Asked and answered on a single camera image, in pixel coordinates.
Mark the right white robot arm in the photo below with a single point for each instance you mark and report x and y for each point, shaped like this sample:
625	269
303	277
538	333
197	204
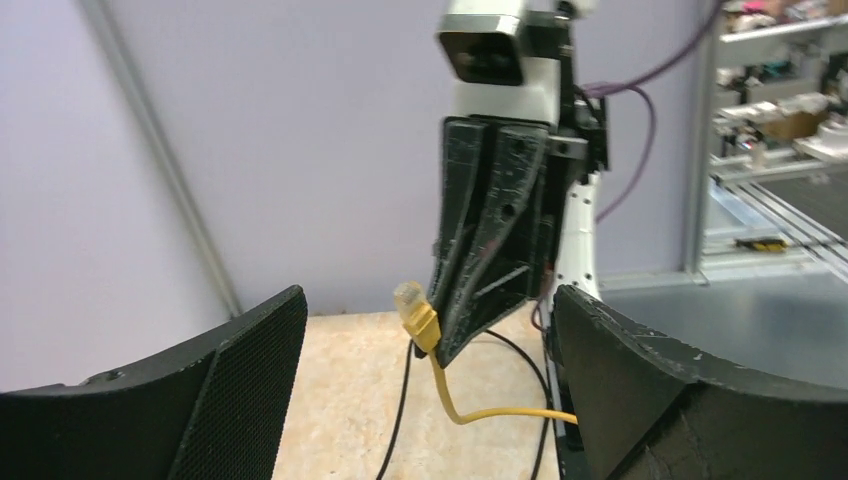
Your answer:
522	152

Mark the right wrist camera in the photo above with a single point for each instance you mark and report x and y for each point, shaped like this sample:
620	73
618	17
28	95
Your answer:
505	58

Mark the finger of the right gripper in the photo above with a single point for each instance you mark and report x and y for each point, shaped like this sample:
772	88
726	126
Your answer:
459	253
513	160

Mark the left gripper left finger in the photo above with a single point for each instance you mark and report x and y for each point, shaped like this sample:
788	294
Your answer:
211	407

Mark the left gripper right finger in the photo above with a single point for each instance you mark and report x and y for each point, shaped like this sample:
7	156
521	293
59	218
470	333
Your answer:
652	407

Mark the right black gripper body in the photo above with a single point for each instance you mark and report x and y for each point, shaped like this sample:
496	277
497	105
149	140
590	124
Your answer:
577	154

